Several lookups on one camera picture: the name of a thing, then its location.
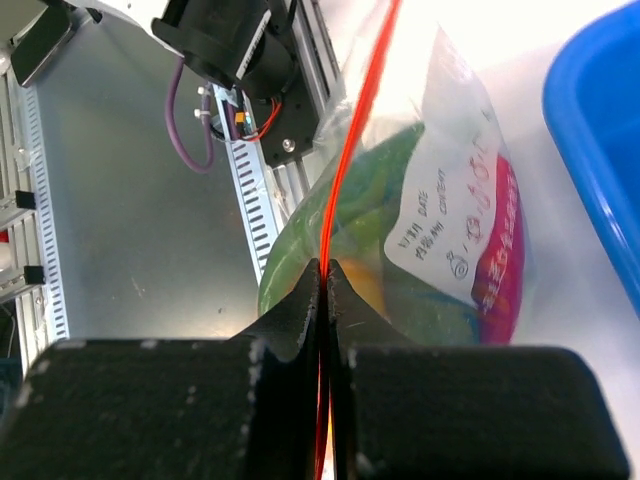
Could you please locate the blue plastic bin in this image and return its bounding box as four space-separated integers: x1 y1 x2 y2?
542 1 639 307

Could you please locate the clear orange zip bag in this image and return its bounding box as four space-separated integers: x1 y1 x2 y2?
258 1 527 346

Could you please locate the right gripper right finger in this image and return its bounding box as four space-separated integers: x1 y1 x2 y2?
327 262 630 479

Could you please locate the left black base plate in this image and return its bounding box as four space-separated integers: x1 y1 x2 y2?
259 65 319 168

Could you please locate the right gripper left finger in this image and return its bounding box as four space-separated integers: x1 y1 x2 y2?
1 261 320 479

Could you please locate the aluminium front rail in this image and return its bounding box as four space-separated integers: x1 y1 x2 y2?
267 1 340 219

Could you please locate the white slotted cable duct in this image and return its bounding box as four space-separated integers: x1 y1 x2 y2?
212 85 278 283

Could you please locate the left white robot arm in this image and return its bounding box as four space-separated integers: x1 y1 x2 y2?
151 0 297 100

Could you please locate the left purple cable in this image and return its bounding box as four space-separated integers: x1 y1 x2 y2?
166 57 239 175

